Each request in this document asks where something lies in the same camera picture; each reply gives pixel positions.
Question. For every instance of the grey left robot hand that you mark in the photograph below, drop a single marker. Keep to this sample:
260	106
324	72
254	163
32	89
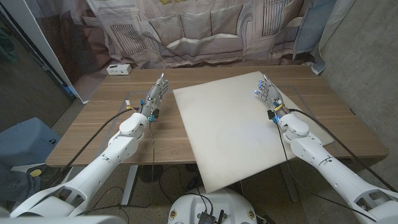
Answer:
154	96

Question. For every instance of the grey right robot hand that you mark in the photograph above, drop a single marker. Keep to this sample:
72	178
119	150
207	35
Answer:
270	93

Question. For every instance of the white memory foam sheet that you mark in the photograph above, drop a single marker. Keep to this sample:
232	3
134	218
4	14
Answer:
233	124

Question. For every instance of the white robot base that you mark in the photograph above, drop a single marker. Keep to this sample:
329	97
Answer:
192	207

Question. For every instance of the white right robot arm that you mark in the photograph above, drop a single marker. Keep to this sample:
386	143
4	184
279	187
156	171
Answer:
335	174

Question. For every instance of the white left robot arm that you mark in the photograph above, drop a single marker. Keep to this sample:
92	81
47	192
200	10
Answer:
93	177

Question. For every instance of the black device on robot base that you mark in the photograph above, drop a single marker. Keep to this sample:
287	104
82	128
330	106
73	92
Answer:
206	217

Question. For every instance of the white power outlet box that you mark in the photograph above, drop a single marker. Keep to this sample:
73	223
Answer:
119	69

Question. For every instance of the printed sofa backdrop cloth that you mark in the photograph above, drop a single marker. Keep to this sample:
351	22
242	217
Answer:
199	31

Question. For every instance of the white table leg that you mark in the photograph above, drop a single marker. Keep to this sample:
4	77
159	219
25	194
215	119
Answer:
129	186

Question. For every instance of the grey table leg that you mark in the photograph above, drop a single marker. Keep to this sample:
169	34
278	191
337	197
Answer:
289	186

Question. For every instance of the white partition panel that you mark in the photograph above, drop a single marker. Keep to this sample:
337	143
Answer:
40	40

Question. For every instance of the blue plastic bin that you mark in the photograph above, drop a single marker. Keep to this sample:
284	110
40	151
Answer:
25	140

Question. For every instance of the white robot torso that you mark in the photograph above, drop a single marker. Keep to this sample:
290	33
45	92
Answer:
62	220

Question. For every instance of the person leg in jeans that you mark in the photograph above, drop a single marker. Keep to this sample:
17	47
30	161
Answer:
15	185

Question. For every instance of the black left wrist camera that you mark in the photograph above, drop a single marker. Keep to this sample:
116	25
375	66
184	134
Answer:
155	113

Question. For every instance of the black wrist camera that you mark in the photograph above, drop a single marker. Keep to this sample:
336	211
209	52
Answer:
270	115
155	113

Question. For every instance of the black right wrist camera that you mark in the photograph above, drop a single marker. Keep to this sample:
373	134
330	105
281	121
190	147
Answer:
270	115

